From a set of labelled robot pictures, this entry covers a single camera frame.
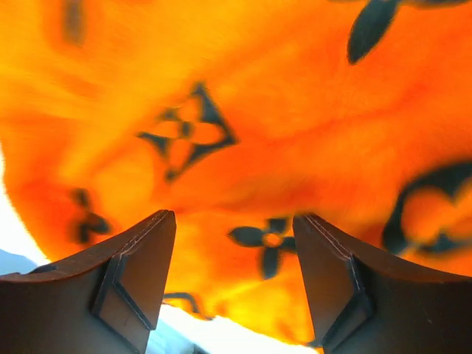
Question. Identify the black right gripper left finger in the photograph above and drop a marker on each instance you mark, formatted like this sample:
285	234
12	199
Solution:
105	299

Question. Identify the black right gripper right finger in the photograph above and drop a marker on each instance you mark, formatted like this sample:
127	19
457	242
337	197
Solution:
365	300

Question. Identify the orange patterned pillowcase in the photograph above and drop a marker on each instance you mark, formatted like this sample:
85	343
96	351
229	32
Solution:
238	116

